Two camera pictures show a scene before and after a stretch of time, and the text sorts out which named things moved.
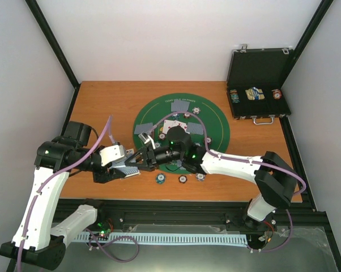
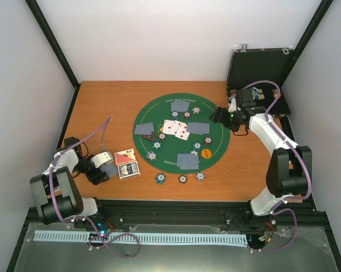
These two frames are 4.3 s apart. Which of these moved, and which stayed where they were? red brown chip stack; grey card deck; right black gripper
Moved: right black gripper; grey card deck
Stayed: red brown chip stack
